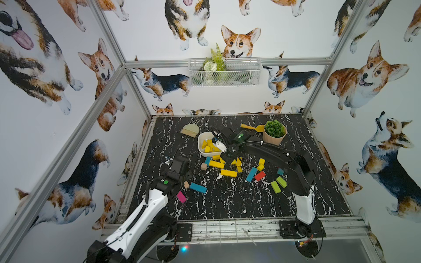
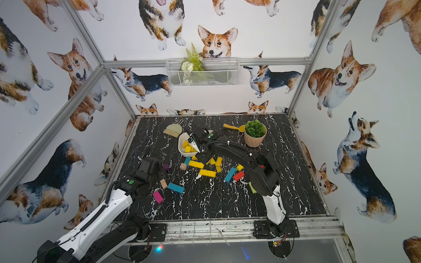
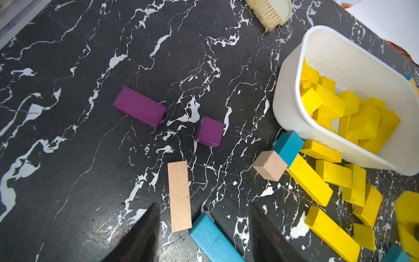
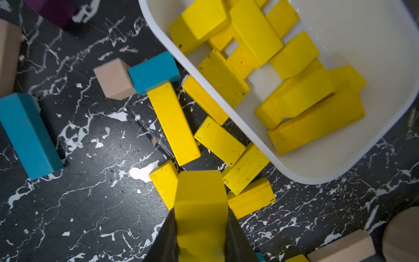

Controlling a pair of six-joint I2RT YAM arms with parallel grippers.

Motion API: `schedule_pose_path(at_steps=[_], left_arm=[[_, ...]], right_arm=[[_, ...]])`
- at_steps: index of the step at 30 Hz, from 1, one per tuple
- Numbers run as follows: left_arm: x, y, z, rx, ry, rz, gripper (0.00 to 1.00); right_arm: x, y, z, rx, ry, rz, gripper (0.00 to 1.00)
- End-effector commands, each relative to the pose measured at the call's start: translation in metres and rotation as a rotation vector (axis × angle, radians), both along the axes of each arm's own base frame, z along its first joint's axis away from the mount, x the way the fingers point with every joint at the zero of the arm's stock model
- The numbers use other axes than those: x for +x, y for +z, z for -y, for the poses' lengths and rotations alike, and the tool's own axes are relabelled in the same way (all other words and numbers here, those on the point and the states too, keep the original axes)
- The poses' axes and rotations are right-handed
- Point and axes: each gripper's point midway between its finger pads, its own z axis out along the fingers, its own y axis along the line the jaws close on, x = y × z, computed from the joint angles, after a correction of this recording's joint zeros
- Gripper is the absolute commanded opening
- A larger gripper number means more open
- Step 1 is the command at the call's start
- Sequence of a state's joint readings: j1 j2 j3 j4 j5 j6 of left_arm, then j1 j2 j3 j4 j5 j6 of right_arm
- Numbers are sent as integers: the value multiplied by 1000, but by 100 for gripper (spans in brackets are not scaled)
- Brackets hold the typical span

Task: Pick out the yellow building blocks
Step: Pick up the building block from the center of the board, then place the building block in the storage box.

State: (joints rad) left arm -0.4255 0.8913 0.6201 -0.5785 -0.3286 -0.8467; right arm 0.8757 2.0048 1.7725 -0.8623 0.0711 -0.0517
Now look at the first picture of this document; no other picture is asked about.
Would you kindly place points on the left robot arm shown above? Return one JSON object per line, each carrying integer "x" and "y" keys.
{"x": 148, "y": 224}

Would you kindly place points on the white plastic tray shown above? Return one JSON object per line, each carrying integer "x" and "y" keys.
{"x": 206, "y": 146}

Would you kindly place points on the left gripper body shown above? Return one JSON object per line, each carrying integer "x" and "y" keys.
{"x": 179, "y": 160}

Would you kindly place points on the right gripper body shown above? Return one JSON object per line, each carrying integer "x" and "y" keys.
{"x": 228, "y": 154}

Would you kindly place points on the yellow toy shovel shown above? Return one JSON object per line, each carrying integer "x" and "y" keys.
{"x": 258, "y": 129}

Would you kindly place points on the red block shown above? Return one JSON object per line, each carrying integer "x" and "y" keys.
{"x": 260, "y": 176}

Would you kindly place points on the green hand brush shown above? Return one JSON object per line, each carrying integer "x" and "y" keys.
{"x": 191, "y": 130}

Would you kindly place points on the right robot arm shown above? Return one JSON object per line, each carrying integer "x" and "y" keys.
{"x": 297, "y": 165}

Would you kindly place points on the green fern with flower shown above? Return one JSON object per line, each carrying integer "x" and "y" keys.
{"x": 214, "y": 68}

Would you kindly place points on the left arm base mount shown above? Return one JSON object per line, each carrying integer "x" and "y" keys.
{"x": 181, "y": 232}

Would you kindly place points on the green block right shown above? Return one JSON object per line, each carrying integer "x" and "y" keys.
{"x": 281, "y": 181}

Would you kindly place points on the teal long block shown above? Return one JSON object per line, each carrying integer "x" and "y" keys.
{"x": 198, "y": 188}

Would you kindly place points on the magenta block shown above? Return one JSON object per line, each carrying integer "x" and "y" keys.
{"x": 181, "y": 197}

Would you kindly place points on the pink pot green plant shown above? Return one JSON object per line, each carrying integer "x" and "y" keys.
{"x": 274, "y": 132}

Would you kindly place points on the white wire wall basket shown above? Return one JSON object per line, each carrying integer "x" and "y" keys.
{"x": 228, "y": 72}

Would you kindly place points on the teal slanted block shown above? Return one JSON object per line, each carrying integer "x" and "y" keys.
{"x": 251, "y": 174}

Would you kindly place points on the green block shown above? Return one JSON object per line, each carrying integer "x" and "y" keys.
{"x": 281, "y": 181}
{"x": 275, "y": 187}

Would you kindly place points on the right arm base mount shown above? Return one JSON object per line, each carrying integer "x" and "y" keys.
{"x": 295, "y": 229}

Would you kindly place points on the green block left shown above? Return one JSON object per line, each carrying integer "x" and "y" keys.
{"x": 275, "y": 187}

